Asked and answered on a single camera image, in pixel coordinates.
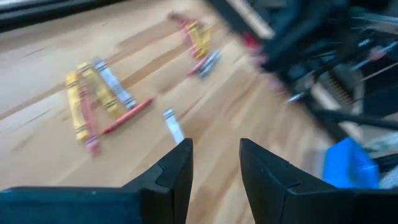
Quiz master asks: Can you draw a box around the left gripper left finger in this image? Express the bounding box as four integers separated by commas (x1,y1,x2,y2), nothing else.
0,138,194,224

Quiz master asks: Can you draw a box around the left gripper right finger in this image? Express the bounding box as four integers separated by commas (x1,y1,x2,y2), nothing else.
239,138,398,224

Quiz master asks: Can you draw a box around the pink crayon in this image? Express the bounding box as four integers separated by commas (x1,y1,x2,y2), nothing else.
79,88,103,156
181,21,200,59

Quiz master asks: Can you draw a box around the blue slotted plastic basket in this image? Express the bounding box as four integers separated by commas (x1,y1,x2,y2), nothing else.
322,138,381,190

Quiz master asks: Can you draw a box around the dark red crayon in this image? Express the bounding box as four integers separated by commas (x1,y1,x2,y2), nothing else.
167,11,195,25

